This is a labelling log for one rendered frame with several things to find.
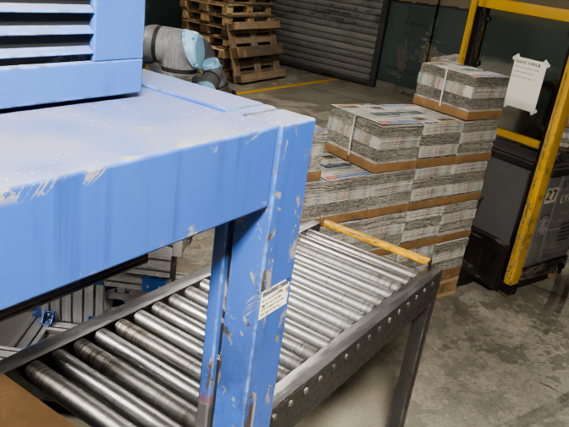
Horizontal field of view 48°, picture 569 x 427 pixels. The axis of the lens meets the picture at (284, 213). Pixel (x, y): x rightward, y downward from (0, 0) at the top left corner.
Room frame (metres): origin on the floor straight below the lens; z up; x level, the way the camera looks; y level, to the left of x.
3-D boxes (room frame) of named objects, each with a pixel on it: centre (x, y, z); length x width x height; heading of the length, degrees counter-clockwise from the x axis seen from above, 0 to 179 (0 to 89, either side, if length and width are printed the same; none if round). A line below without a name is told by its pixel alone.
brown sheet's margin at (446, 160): (3.31, -0.61, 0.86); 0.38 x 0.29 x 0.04; 38
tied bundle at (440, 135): (3.31, -0.61, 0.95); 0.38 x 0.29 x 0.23; 38
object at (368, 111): (3.13, -0.38, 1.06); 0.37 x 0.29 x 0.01; 38
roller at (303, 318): (1.64, -0.01, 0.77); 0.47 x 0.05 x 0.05; 58
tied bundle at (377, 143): (3.12, -0.38, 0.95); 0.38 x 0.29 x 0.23; 38
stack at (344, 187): (3.04, -0.28, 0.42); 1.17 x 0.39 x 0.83; 129
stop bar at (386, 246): (2.14, -0.34, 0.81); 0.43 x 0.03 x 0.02; 58
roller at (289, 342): (1.53, 0.06, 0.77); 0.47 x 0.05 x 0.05; 58
